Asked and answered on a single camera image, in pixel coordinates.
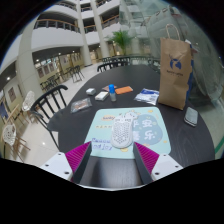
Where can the white and blue plastic pouch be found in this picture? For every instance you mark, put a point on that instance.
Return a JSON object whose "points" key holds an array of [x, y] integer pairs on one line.
{"points": [[147, 96]]}

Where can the clear plastic snack packet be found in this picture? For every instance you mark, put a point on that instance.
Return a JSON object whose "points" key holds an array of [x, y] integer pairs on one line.
{"points": [[80, 105]]}

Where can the group of dark chairs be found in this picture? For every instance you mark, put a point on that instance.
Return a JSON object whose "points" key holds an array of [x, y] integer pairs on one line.
{"points": [[75, 74]]}

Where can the black spindle-back chair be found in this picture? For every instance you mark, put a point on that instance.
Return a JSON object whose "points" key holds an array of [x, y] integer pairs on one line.
{"points": [[36, 111], [111, 64]]}

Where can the small bottle with blue cap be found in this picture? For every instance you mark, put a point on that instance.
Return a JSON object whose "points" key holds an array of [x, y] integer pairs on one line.
{"points": [[112, 93]]}

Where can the brown card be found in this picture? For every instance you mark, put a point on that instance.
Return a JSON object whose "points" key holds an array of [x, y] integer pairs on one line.
{"points": [[105, 88]]}

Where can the small white box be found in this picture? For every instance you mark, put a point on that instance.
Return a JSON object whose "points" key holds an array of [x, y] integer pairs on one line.
{"points": [[90, 91]]}

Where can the green potted palm plant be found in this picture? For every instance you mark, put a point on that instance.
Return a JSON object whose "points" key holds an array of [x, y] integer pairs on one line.
{"points": [[121, 39]]}

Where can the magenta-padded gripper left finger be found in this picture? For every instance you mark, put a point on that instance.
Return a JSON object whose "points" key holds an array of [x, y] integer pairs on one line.
{"points": [[59, 164]]}

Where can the light teal printed mouse pad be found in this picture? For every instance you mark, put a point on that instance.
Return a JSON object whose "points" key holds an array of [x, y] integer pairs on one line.
{"points": [[150, 133]]}

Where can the white perforated computer mouse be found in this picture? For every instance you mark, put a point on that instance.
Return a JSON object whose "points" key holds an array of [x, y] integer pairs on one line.
{"points": [[122, 133]]}

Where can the brown paper bag blue print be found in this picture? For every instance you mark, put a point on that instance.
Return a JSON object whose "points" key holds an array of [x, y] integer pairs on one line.
{"points": [[175, 76]]}

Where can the grey smartphone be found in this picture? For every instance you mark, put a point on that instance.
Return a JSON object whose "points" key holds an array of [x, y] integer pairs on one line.
{"points": [[191, 116]]}

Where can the flat white box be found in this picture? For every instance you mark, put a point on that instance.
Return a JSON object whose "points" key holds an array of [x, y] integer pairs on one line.
{"points": [[101, 96]]}

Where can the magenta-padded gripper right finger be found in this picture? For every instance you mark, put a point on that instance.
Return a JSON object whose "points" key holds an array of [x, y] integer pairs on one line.
{"points": [[163, 165]]}

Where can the orange card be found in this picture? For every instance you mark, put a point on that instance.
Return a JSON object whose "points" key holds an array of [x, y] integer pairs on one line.
{"points": [[124, 90]]}

